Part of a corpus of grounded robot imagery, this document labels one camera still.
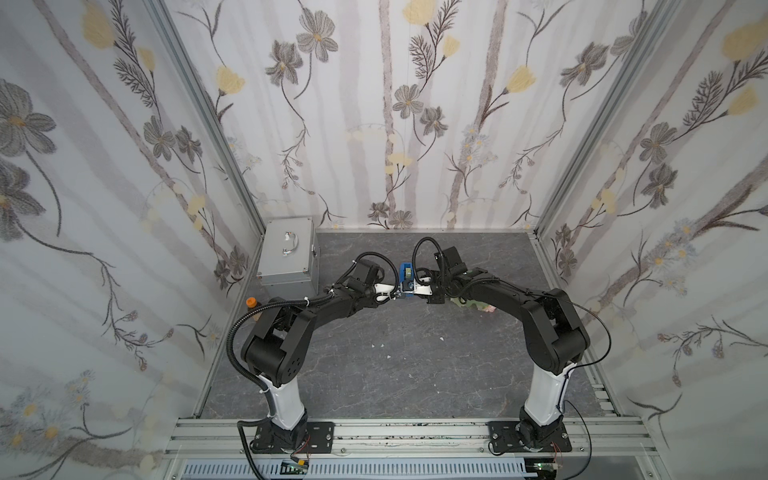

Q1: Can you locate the pink artificial flower bouquet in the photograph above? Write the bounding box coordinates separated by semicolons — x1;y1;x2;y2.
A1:
451;298;496;313

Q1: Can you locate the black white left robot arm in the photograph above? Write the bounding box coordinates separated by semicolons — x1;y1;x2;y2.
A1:
226;252;401;454

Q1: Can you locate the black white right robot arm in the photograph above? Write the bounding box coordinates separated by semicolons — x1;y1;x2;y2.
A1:
411;237;590;451

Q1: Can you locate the blue tape dispenser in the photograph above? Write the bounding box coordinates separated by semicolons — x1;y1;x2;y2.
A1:
400;262;415;297

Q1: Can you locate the silver aluminium case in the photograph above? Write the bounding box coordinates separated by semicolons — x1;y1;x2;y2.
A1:
256;217;319;285

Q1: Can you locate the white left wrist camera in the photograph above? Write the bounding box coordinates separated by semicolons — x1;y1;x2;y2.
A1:
374;283;402;302

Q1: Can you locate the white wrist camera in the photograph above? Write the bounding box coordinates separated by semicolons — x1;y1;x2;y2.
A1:
374;283;402;302
412;281;433;296

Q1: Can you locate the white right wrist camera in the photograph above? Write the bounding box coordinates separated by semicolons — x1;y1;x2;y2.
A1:
412;281;433;296

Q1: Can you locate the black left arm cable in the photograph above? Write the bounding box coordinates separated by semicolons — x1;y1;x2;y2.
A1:
224;250;400;480

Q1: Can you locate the white slotted cable duct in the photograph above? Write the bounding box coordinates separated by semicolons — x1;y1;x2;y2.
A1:
179;458;535;480

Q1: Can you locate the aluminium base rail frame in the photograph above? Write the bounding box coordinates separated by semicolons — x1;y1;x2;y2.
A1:
154;417;671;479

